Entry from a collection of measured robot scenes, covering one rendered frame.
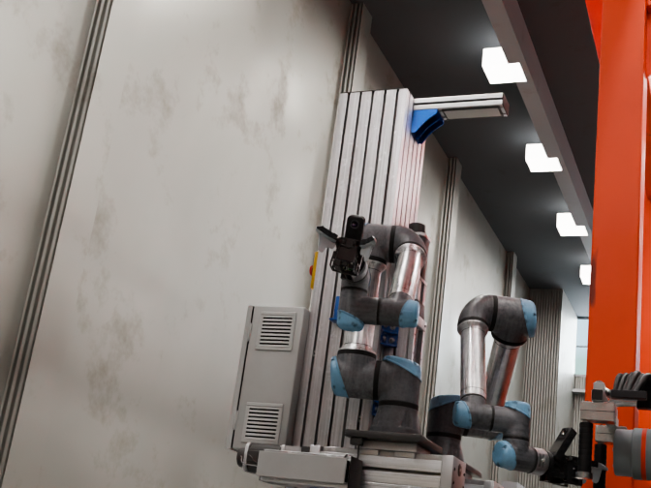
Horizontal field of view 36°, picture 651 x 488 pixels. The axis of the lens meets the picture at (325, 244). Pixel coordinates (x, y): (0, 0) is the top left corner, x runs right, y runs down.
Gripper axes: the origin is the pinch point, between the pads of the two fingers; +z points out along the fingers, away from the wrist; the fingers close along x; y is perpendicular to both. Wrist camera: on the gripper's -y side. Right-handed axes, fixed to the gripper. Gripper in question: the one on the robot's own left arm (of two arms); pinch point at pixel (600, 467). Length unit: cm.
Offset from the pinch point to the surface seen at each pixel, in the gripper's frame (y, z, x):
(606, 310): -57, 19, -23
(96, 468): -9, -63, -442
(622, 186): -103, 21, -20
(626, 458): 0.4, -9.4, 22.9
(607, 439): -7.9, -0.1, 3.4
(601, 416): -8.0, -22.9, 28.7
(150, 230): -183, -57, -448
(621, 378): -19.0, -18.4, 30.9
